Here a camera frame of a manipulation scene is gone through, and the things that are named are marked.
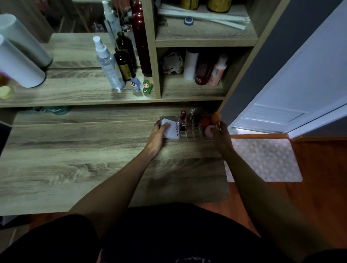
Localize person's left hand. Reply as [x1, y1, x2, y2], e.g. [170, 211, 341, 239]
[143, 120, 171, 159]

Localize person's right hand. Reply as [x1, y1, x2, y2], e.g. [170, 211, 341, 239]
[210, 120, 234, 158]

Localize clear acrylic makeup organizer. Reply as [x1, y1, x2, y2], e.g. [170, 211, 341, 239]
[160, 115, 222, 141]

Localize person's right forearm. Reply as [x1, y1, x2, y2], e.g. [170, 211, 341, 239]
[224, 150, 335, 259]

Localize person's left forearm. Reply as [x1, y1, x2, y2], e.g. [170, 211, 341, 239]
[69, 149, 156, 239]

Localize white compact case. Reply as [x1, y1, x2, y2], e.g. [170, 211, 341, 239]
[162, 118, 181, 139]

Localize wooden shelf unit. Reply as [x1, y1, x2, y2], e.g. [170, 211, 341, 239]
[0, 0, 290, 108]

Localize pink bottle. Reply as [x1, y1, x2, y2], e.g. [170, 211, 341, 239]
[208, 54, 228, 87]

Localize pink dotted floor mat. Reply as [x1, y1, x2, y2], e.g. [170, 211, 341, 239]
[223, 138, 303, 183]

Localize dark red lotion bottle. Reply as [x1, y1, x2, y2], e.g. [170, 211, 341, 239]
[194, 53, 215, 86]

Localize cow-pattern plush toy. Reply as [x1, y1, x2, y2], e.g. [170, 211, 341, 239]
[162, 51, 184, 75]

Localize white bottle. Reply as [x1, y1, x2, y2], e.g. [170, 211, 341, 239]
[183, 50, 199, 81]

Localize dark brown diffuser bottle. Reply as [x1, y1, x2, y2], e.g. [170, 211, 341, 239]
[114, 47, 135, 82]

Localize clear spray bottle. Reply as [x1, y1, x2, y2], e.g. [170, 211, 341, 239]
[93, 36, 126, 90]

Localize tall dark red bottle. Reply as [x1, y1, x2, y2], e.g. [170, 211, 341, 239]
[132, 12, 153, 78]

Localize white door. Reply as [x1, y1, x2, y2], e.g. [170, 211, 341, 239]
[228, 0, 347, 139]

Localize black shorts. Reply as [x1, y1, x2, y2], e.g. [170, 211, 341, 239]
[0, 203, 347, 263]

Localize bundle of white rods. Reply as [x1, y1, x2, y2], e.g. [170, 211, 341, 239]
[158, 7, 250, 30]

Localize teal glass object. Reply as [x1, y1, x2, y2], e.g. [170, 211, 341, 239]
[28, 106, 73, 115]

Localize gold jar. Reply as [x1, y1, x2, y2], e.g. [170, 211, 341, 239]
[180, 0, 199, 11]
[207, 0, 232, 13]

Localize white cylinder container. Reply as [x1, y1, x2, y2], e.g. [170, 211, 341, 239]
[0, 34, 47, 89]

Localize small yellow object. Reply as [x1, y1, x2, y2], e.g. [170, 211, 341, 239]
[0, 86, 14, 100]

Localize wall mirror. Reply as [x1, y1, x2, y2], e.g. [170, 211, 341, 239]
[0, 0, 142, 69]

